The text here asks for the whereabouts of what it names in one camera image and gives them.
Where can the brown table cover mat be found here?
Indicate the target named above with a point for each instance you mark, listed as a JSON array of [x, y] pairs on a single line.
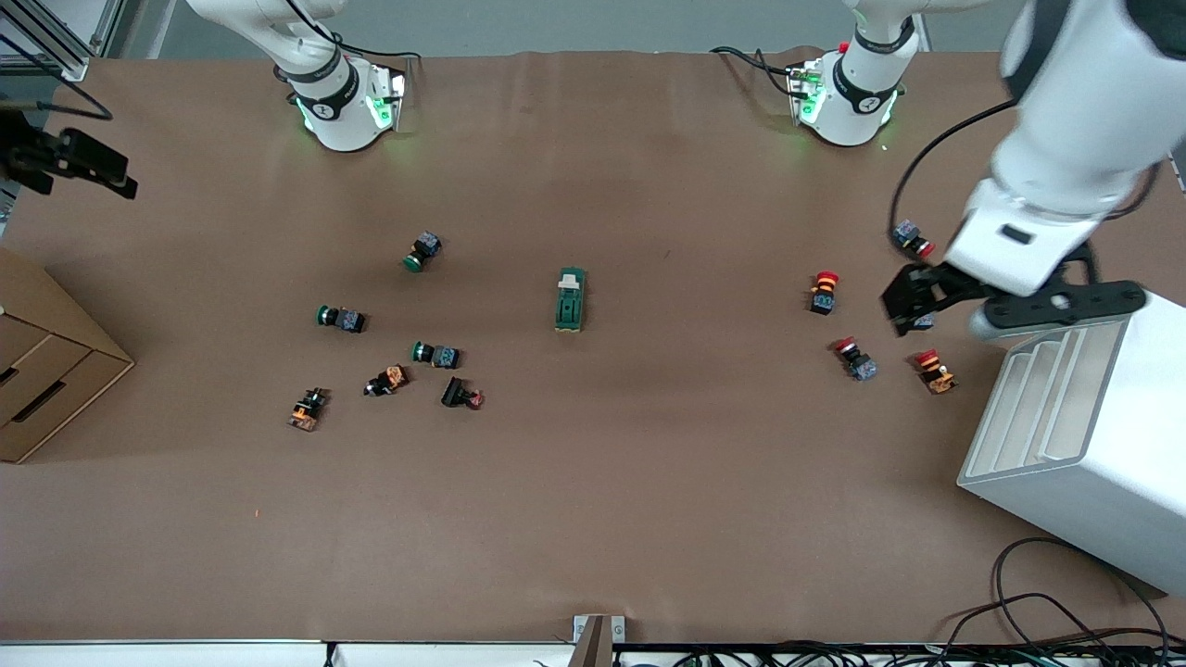
[[649, 482]]

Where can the aluminium extrusion frame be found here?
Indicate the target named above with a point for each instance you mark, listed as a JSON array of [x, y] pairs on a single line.
[[107, 23]]

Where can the brown cardboard box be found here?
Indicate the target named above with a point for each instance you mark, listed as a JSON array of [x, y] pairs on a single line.
[[46, 371]]

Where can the black selector switch orange block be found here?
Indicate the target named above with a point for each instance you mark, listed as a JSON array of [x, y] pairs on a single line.
[[308, 409], [386, 380]]

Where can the red pushbutton switch blue block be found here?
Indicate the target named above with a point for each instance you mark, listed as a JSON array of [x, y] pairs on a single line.
[[857, 359], [913, 239], [923, 322]]

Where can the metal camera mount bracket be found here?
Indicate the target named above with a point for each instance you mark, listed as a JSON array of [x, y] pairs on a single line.
[[593, 648]]

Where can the black red switch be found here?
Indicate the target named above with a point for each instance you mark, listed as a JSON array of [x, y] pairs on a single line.
[[456, 393]]

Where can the green mushroom pushbutton switch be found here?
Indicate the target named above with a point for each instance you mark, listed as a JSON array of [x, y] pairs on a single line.
[[422, 252], [435, 354], [343, 320]]

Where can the white plastic compartment bin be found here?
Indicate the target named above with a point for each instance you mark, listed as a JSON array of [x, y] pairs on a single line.
[[1093, 463]]

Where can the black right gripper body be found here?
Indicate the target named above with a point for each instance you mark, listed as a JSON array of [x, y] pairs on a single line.
[[28, 153]]

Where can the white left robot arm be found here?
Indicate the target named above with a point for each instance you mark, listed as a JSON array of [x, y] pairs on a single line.
[[1066, 120]]

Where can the green terminal block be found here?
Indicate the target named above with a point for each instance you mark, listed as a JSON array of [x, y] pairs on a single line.
[[569, 310]]

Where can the red pushbutton switch orange block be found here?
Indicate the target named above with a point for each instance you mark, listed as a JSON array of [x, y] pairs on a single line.
[[824, 292], [934, 371]]

